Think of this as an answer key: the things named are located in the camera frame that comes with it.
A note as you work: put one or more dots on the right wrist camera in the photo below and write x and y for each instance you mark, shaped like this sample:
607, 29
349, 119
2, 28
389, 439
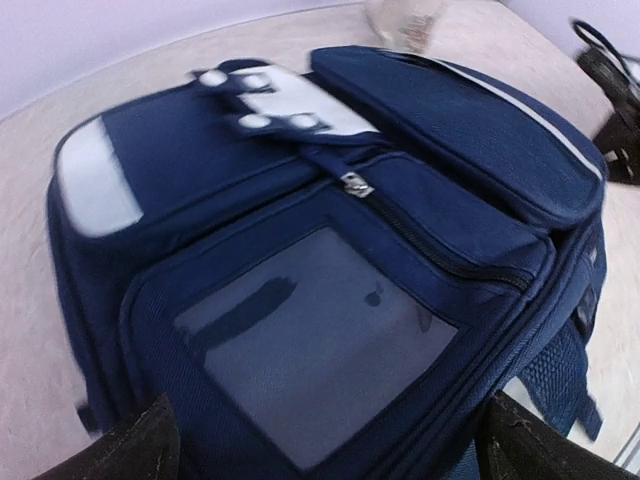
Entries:
616, 74

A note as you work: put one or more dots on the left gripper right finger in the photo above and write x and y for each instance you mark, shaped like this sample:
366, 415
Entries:
512, 443

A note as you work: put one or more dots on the navy blue student backpack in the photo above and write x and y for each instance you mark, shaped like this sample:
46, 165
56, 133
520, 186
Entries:
328, 274

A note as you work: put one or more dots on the beige patterned ceramic mug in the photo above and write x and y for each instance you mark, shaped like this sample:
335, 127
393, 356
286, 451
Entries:
404, 25

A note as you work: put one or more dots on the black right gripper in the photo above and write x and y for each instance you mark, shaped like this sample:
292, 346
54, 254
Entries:
618, 141

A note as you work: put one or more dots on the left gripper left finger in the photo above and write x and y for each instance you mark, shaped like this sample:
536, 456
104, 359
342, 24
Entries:
146, 445

